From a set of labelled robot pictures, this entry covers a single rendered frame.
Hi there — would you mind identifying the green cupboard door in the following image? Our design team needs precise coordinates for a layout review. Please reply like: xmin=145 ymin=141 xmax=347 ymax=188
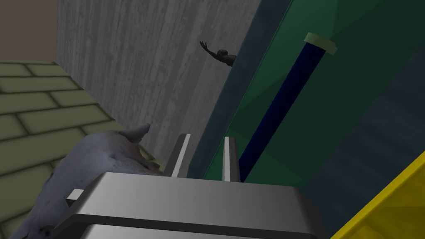
xmin=187 ymin=0 xmax=425 ymax=237

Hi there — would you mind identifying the grey pig figure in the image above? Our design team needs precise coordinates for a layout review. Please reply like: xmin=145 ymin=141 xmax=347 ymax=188
xmin=8 ymin=122 xmax=165 ymax=239

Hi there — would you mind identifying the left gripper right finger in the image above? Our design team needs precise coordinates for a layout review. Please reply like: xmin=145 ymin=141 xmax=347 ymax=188
xmin=222 ymin=136 xmax=241 ymax=183

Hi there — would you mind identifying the dark human statuette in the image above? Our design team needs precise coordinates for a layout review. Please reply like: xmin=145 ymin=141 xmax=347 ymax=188
xmin=199 ymin=41 xmax=237 ymax=67

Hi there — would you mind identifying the dark blue bar handle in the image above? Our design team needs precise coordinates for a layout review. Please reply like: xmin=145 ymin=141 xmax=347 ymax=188
xmin=238 ymin=32 xmax=338 ymax=183

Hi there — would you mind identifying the yellow box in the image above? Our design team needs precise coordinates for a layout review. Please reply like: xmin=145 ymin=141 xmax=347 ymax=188
xmin=330 ymin=150 xmax=425 ymax=239

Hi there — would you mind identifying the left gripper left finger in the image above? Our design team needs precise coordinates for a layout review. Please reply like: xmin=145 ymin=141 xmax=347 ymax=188
xmin=162 ymin=133 xmax=191 ymax=178

